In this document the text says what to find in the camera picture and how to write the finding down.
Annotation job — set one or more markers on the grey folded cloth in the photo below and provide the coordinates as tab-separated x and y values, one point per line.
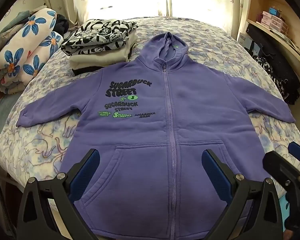
5	33

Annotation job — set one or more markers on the purple zip hoodie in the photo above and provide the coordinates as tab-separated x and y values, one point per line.
140	130

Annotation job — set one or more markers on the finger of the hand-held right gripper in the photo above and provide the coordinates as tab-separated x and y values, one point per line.
282	167
298	152

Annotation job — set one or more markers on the black white speckled cloth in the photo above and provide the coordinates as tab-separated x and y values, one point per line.
272	70

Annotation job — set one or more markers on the cat printed bed blanket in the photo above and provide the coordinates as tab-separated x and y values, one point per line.
210	42

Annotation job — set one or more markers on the white cardboard box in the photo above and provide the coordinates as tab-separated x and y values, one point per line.
243	39

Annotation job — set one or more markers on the stack of pink boxes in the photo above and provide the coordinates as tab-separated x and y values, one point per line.
275	22

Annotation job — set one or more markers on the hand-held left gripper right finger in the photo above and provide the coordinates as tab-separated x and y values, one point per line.
213	170

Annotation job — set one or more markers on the black white printed folded garment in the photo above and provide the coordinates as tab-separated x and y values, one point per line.
97	35

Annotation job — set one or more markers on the dark clothes pile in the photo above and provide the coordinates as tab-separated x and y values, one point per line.
62	23

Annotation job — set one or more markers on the cream folded garment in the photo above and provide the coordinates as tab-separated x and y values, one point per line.
102	57

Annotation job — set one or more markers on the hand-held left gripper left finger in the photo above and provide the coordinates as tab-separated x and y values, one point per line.
88	167

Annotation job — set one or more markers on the light blue bed sheet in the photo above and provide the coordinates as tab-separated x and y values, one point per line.
2	112

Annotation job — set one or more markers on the wooden shelf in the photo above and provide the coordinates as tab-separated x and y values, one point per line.
255	2

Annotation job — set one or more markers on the floral rolled quilt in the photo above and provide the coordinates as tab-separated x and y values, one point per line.
20	55

